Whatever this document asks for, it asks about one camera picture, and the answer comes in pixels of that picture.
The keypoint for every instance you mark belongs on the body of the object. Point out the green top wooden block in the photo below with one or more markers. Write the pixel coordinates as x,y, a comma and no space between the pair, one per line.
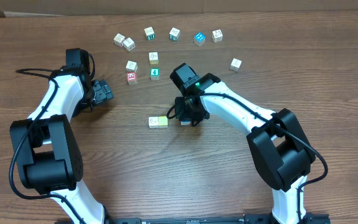
154,74

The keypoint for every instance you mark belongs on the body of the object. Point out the cardboard back wall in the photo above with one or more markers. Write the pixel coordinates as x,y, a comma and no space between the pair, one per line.
22,8

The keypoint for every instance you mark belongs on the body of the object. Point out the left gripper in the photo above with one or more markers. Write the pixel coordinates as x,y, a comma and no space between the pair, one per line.
102,89

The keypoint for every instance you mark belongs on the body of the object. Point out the plain block above red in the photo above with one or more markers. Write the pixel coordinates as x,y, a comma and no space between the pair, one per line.
131,66

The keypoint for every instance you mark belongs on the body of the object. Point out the plain wooden block top right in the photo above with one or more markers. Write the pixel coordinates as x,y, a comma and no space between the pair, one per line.
217,35

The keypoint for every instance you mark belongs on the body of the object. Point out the teal sided wooden block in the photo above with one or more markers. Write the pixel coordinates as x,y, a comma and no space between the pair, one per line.
174,34

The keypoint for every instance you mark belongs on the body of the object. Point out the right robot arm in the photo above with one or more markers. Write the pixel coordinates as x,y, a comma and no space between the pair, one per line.
280,150

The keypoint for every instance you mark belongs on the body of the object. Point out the green L wooden block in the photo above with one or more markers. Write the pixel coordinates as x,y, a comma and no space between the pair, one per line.
153,122

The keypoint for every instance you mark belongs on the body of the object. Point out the plain block far right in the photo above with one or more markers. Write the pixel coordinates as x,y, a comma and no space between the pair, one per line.
235,65

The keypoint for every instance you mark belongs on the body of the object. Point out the plain wooden block far left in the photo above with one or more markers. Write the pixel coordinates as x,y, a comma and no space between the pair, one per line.
119,39

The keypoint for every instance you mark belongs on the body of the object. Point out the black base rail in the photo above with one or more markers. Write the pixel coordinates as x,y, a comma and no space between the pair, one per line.
197,220

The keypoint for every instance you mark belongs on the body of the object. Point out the plain wooden block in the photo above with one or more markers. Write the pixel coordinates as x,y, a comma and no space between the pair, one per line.
119,39
217,35
129,44
149,33

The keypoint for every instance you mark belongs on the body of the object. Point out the red top wooden block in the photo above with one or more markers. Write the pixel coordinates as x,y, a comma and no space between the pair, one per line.
131,78

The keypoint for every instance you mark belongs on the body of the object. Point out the blue top wooden block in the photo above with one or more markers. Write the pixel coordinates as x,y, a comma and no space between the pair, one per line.
199,39

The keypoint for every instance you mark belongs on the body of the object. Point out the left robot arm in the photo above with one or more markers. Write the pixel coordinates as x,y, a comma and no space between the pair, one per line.
47,162

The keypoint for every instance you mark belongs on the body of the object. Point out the yellow top wooden block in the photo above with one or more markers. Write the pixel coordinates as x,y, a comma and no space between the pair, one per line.
162,122

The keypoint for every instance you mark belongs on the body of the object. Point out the blue X wooden block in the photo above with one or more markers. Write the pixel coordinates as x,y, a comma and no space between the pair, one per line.
184,123

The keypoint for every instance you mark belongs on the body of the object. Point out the yellow sided wooden block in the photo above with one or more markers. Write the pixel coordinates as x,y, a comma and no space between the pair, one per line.
153,58

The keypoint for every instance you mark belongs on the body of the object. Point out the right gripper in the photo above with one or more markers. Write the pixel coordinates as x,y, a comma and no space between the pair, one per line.
182,114

